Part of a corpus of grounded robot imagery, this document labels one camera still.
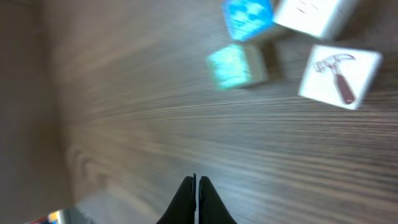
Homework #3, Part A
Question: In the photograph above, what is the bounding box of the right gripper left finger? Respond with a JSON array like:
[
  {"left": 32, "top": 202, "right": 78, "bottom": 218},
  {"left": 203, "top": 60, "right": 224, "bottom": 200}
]
[{"left": 157, "top": 174, "right": 197, "bottom": 224}]

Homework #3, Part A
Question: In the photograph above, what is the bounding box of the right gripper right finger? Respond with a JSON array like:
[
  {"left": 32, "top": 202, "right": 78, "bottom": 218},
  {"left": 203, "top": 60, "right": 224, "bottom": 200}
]
[{"left": 198, "top": 176, "right": 237, "bottom": 224}]

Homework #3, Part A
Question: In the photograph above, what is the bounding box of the blue wooden letter block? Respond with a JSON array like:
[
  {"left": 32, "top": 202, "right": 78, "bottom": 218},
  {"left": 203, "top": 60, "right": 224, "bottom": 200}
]
[{"left": 221, "top": 0, "right": 274, "bottom": 42}]

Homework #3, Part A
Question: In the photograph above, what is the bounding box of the green wooden block Z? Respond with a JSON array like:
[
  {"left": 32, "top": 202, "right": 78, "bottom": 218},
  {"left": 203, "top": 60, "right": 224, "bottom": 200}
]
[{"left": 206, "top": 44, "right": 270, "bottom": 90}]

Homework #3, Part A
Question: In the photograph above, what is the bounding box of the teal-edged wooden block V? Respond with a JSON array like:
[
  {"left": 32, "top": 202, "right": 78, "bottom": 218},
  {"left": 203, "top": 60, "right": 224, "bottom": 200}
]
[{"left": 273, "top": 0, "right": 359, "bottom": 40}]

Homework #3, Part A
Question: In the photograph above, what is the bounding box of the yellow-edged wooden block K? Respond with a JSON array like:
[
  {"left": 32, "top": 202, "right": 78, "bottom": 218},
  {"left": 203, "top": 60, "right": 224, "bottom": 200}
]
[{"left": 298, "top": 45, "right": 383, "bottom": 110}]

